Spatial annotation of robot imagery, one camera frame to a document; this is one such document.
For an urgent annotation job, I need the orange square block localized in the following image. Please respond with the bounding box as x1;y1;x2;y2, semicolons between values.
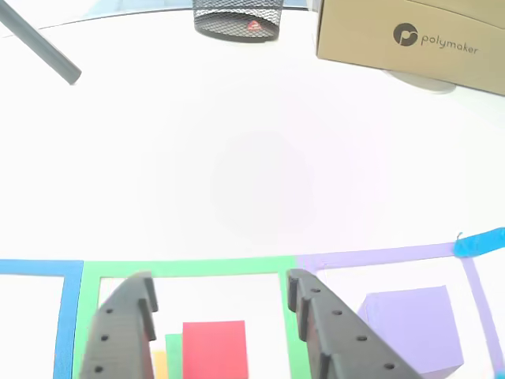
151;350;170;379

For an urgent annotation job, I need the green cube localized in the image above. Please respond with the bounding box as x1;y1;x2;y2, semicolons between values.
164;333;185;379

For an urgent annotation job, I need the purple square block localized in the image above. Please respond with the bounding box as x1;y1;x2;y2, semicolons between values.
357;286;465;377

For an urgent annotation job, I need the small red cube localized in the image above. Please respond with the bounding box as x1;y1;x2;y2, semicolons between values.
181;320;249;379

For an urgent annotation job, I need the brown cardboard box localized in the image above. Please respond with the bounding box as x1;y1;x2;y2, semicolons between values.
315;0;505;97

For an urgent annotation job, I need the black mesh bin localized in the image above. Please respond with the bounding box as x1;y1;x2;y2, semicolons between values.
193;0;286;43

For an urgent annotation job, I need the blue square frame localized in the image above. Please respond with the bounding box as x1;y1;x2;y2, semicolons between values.
0;259;84;379

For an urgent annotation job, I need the purple square frame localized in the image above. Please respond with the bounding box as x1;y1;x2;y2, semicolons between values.
295;242;505;379

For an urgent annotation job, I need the green square frame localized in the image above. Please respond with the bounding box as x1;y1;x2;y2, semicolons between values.
72;256;311;379

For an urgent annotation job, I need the black round post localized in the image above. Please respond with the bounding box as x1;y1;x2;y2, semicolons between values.
0;3;83;86

